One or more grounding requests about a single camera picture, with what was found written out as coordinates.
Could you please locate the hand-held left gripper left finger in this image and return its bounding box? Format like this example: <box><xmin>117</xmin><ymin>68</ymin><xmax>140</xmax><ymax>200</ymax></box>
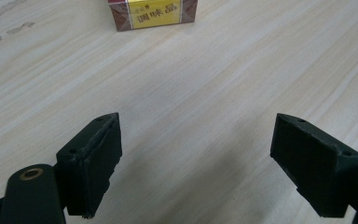
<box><xmin>55</xmin><ymin>112</ymin><xmax>123</xmax><ymax>219</ymax></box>

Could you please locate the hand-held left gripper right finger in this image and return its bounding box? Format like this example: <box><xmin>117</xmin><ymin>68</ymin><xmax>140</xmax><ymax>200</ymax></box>
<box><xmin>269</xmin><ymin>112</ymin><xmax>358</xmax><ymax>218</ymax></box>

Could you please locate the yellow and brown seasoning box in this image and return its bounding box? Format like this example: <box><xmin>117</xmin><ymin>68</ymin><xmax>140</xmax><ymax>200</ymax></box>
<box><xmin>107</xmin><ymin>0</ymin><xmax>199</xmax><ymax>33</ymax></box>

